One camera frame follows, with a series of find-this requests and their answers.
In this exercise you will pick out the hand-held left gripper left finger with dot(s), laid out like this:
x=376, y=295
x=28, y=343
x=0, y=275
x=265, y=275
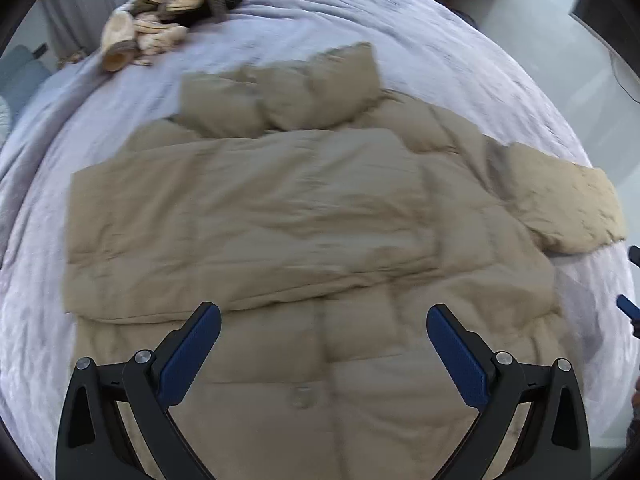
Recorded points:
x=192, y=347

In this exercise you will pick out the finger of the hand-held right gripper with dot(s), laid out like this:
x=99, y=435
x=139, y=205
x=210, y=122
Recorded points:
x=635, y=256
x=628, y=306

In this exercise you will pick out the pile of beige plush clothes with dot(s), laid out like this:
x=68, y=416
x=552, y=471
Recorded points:
x=165, y=5

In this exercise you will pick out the beige puffer jacket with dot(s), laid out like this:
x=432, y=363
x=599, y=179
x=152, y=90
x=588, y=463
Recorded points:
x=280, y=225

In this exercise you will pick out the lavender bed cover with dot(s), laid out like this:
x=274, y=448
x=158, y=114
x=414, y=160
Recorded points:
x=440, y=45

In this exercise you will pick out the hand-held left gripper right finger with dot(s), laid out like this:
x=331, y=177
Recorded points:
x=457, y=355

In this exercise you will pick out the light curtain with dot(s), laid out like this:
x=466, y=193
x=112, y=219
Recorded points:
x=80, y=0

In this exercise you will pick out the blue chair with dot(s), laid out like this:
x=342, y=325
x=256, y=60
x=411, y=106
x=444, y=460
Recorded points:
x=20, y=80

